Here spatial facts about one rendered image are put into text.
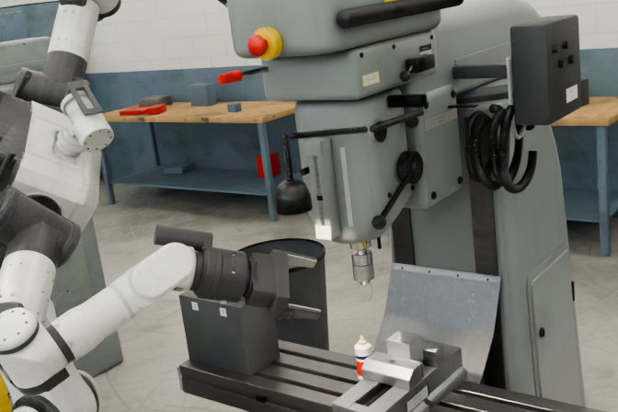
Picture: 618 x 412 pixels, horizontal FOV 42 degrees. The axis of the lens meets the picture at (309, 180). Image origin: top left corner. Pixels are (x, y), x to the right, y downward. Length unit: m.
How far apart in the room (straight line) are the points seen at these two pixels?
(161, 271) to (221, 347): 0.81
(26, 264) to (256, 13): 0.61
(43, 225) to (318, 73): 0.59
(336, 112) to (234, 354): 0.73
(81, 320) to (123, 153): 7.79
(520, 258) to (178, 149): 6.54
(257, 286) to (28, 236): 0.41
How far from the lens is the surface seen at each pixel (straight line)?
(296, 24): 1.49
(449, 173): 1.88
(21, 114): 1.71
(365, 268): 1.79
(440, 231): 2.13
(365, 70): 1.57
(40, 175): 1.60
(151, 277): 1.30
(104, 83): 9.05
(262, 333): 2.07
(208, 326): 2.10
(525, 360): 2.21
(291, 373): 2.05
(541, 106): 1.74
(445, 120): 1.86
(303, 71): 1.62
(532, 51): 1.73
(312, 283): 3.75
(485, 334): 2.09
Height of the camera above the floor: 1.86
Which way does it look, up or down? 14 degrees down
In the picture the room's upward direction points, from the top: 7 degrees counter-clockwise
